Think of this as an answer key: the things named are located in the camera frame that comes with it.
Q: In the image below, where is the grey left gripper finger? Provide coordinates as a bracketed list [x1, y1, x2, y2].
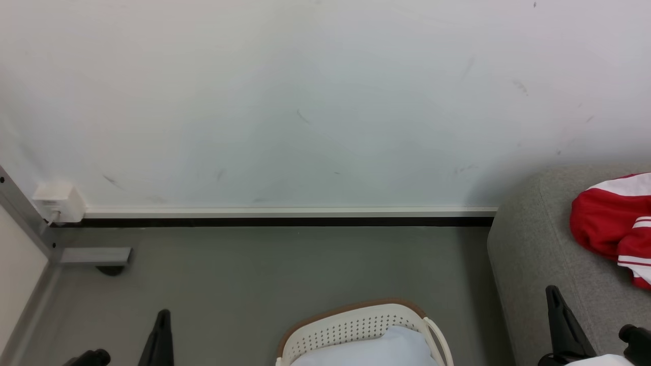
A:
[63, 348, 111, 366]
[138, 309, 175, 366]

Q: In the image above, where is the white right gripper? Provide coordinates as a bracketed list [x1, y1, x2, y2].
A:
[538, 285, 651, 366]

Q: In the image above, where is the white basket with brown rim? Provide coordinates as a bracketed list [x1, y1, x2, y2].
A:
[276, 298, 455, 366]

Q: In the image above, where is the red and white jacket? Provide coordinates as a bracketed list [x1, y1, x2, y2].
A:
[569, 172, 651, 291]

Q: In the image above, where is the white partition panel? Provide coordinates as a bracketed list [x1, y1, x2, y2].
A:
[0, 204, 50, 351]

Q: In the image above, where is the grey fabric sofa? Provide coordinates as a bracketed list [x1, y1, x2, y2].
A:
[487, 164, 651, 366]

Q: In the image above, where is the white and black baseboard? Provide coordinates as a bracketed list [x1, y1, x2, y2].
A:
[51, 205, 498, 228]

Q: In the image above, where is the light blue garment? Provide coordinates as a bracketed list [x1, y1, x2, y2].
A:
[290, 325, 439, 366]

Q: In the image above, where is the grey metal frame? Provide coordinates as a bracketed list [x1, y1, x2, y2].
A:
[0, 165, 133, 366]

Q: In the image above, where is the white wall power adapter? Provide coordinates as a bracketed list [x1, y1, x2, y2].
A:
[32, 182, 87, 224]

